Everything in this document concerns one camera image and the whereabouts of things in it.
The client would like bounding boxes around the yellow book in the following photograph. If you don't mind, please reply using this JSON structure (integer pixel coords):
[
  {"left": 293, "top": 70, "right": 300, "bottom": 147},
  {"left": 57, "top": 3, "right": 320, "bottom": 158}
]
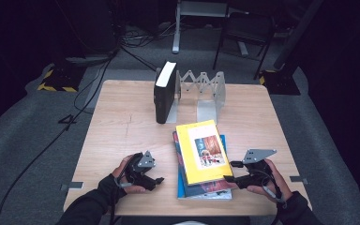
[{"left": 175, "top": 119, "right": 234, "bottom": 186}]

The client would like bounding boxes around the black hardcover book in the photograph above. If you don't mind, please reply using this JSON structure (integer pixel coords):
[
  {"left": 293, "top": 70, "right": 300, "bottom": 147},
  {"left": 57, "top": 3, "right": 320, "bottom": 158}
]
[{"left": 153, "top": 60, "right": 178, "bottom": 125}]

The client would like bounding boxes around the grey table bracket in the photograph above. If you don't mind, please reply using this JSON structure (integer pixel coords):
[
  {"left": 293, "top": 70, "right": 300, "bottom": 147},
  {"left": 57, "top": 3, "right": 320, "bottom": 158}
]
[
  {"left": 290, "top": 175, "right": 308, "bottom": 186},
  {"left": 60, "top": 182, "right": 84, "bottom": 191}
]

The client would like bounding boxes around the tangle of floor cables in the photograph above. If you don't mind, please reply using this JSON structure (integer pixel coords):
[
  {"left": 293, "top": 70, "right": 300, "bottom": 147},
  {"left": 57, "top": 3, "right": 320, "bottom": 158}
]
[{"left": 118, "top": 22, "right": 177, "bottom": 50}]

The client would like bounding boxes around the red illustrated book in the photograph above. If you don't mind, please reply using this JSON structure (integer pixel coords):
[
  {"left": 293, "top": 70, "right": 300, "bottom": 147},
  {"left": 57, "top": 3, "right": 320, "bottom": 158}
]
[{"left": 172, "top": 130, "right": 239, "bottom": 199}]

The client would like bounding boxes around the person's left hand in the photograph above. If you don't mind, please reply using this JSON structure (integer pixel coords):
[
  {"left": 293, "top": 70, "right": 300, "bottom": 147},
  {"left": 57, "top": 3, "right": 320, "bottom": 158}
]
[{"left": 112, "top": 153, "right": 148, "bottom": 195}]

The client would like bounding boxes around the person's white clothing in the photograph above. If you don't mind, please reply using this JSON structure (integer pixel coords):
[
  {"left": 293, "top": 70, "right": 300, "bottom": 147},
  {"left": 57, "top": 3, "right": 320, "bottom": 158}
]
[{"left": 172, "top": 220, "right": 209, "bottom": 225}]

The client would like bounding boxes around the thin black floor cable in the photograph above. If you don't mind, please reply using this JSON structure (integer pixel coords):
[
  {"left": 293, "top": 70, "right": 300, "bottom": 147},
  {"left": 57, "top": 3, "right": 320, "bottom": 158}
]
[{"left": 120, "top": 46, "right": 160, "bottom": 73}]

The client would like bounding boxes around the blue landscape book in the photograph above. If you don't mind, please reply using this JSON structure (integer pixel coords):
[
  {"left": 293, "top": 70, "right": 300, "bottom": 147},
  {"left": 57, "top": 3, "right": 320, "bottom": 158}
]
[{"left": 176, "top": 134, "right": 233, "bottom": 201}]

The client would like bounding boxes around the black yellow striped base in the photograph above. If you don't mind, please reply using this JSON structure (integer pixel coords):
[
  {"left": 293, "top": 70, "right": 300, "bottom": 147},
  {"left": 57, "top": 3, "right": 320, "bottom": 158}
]
[
  {"left": 258, "top": 68, "right": 302, "bottom": 97},
  {"left": 37, "top": 64, "right": 87, "bottom": 94}
]

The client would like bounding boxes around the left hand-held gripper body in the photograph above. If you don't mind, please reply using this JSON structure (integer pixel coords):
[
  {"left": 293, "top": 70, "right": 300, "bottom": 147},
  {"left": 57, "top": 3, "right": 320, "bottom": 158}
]
[{"left": 126, "top": 150, "right": 157, "bottom": 182}]

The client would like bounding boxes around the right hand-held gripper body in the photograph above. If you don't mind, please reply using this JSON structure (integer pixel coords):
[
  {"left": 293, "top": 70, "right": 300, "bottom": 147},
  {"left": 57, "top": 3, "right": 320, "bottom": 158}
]
[{"left": 242, "top": 148, "right": 278, "bottom": 188}]

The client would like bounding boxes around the white desk stand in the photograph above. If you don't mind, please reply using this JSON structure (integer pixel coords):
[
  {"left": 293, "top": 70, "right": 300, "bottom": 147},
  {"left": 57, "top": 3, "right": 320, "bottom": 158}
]
[{"left": 172, "top": 0, "right": 229, "bottom": 54}]

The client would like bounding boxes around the black metal chair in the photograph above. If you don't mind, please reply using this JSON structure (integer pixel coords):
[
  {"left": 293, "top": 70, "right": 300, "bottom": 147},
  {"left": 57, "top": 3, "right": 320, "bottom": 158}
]
[{"left": 212, "top": 11, "right": 278, "bottom": 81}]

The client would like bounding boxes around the white expandable book rack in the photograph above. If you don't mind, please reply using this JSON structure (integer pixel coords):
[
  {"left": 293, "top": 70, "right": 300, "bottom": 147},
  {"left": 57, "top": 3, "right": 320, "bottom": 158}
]
[{"left": 165, "top": 69, "right": 227, "bottom": 125}]

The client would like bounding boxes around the grey slanted post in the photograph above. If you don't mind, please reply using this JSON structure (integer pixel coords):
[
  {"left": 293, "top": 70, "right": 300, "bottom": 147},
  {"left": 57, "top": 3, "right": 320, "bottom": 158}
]
[{"left": 273, "top": 0, "right": 324, "bottom": 71}]

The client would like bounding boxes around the long black floor cable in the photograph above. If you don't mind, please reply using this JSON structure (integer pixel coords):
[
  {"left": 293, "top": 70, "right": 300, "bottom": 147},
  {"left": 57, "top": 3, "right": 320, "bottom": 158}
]
[{"left": 0, "top": 50, "right": 120, "bottom": 225}]

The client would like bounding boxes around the person's right hand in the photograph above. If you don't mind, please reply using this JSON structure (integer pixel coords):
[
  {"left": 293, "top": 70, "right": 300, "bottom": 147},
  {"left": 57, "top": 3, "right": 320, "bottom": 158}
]
[{"left": 247, "top": 158, "right": 293, "bottom": 204}]

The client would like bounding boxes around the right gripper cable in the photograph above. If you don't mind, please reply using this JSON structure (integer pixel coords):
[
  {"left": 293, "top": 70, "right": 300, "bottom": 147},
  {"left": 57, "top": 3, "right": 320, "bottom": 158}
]
[{"left": 261, "top": 168, "right": 287, "bottom": 207}]

